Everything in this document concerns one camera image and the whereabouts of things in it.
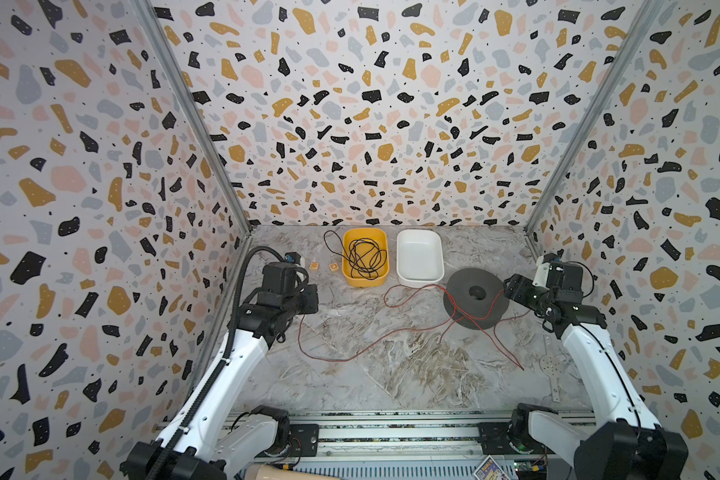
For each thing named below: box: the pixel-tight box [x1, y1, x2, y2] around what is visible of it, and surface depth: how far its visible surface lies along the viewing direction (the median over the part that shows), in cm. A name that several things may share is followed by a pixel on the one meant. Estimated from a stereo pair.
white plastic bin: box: [396, 229, 445, 288], surface depth 112 cm
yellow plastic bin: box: [342, 227, 390, 287], surface depth 114 cm
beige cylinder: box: [244, 464, 342, 480], surface depth 71 cm
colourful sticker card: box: [473, 454, 511, 480], surface depth 70 cm
